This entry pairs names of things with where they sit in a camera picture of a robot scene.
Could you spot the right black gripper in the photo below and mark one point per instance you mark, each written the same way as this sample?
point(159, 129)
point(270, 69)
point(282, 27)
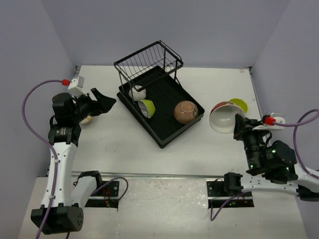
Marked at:
point(243, 126)

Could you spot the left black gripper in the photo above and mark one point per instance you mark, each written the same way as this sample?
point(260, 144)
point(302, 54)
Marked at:
point(103, 104)

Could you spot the red floral bowl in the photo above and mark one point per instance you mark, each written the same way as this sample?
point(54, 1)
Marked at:
point(222, 116)

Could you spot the yellow green bowl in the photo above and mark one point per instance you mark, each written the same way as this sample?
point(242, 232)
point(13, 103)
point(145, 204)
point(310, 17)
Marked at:
point(241, 103)

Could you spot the white orange leaf bowl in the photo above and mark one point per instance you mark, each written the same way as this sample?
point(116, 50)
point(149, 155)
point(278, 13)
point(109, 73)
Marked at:
point(86, 120)

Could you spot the green white bowl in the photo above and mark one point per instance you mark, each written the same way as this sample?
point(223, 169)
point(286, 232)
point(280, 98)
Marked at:
point(147, 108)

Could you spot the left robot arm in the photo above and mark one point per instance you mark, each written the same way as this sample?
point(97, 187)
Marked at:
point(61, 209)

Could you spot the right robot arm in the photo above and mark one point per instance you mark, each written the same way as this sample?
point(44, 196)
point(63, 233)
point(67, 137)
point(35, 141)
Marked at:
point(271, 167)

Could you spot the white lobed bowl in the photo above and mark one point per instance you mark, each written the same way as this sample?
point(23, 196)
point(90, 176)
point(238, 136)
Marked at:
point(136, 95)

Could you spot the brown ceramic bowl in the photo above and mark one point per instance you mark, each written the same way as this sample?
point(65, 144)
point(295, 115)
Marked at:
point(185, 112)

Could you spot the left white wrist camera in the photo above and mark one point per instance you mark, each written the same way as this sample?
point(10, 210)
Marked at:
point(75, 87)

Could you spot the black wire dish rack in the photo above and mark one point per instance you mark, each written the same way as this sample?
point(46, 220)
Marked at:
point(154, 69)

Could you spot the aluminium rail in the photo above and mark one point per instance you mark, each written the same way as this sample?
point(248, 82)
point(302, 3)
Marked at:
point(107, 176)

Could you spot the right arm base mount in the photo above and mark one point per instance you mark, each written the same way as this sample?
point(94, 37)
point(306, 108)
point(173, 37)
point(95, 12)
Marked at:
point(217, 196)

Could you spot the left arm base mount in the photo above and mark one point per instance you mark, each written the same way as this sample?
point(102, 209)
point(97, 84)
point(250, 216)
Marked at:
point(108, 197)

